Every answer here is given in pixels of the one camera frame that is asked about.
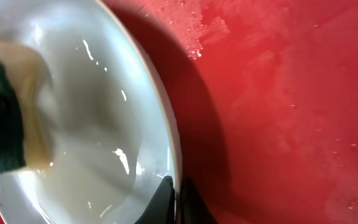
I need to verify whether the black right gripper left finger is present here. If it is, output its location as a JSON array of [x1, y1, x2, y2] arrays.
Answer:
[[135, 175, 175, 224]]

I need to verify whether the yellow green sponge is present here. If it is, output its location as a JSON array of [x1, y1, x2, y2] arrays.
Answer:
[[0, 42, 52, 174]]

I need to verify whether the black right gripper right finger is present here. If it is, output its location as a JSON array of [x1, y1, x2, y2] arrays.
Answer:
[[180, 177, 218, 224]]

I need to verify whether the light green plate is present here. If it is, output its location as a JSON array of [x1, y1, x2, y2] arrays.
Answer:
[[0, 0, 181, 223]]

